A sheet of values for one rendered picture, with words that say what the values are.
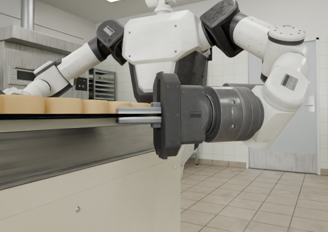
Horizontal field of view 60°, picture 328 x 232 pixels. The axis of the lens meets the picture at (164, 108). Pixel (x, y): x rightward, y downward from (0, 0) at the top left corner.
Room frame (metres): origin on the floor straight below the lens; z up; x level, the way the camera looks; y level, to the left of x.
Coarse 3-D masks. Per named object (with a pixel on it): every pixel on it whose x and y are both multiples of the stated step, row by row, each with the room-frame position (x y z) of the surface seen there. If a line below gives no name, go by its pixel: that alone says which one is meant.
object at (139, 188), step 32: (128, 160) 0.45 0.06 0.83; (160, 160) 0.56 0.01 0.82; (0, 192) 0.26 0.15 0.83; (32, 192) 0.29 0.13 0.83; (64, 192) 0.33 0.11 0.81; (96, 192) 0.38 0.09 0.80; (128, 192) 0.45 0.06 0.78; (160, 192) 0.55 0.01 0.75; (0, 224) 0.26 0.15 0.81; (32, 224) 0.29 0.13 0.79; (64, 224) 0.33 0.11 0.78; (96, 224) 0.38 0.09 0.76; (128, 224) 0.45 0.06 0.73; (160, 224) 0.55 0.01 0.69
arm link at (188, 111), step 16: (160, 80) 0.41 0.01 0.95; (176, 80) 0.40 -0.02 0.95; (160, 96) 0.42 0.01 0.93; (176, 96) 0.39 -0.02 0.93; (192, 96) 0.41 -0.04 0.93; (208, 96) 0.43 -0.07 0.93; (224, 96) 0.41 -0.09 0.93; (240, 96) 0.42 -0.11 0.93; (176, 112) 0.40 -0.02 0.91; (192, 112) 0.41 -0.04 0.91; (208, 112) 0.41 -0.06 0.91; (224, 112) 0.40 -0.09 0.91; (240, 112) 0.41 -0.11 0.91; (160, 128) 0.42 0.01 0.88; (176, 128) 0.40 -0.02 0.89; (192, 128) 0.41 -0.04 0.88; (208, 128) 0.42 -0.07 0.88; (224, 128) 0.41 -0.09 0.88; (240, 128) 0.42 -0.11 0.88; (160, 144) 0.42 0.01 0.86; (176, 144) 0.40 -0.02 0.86
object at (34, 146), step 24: (0, 120) 0.27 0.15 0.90; (24, 120) 0.29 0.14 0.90; (48, 120) 0.32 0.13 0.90; (72, 120) 0.35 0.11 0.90; (96, 120) 0.39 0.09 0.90; (0, 144) 0.27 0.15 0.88; (24, 144) 0.29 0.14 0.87; (48, 144) 0.32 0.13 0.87; (72, 144) 0.35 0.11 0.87; (96, 144) 0.39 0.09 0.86; (120, 144) 0.45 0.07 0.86; (144, 144) 0.52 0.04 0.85; (0, 168) 0.27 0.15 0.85; (24, 168) 0.29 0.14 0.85; (48, 168) 0.32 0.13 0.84
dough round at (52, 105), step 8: (48, 104) 0.31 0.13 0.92; (56, 104) 0.31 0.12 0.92; (64, 104) 0.32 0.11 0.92; (72, 104) 0.32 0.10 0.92; (80, 104) 0.33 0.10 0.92; (48, 112) 0.31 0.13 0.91; (56, 112) 0.31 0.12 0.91; (64, 112) 0.32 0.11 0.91; (72, 112) 0.32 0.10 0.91; (80, 112) 0.33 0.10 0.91
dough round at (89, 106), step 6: (84, 102) 0.36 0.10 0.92; (90, 102) 0.37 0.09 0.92; (96, 102) 0.37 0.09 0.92; (102, 102) 0.37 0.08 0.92; (108, 102) 0.39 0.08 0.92; (84, 108) 0.36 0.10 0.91; (90, 108) 0.37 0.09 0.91; (96, 108) 0.37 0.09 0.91; (102, 108) 0.37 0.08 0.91; (108, 108) 0.39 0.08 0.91
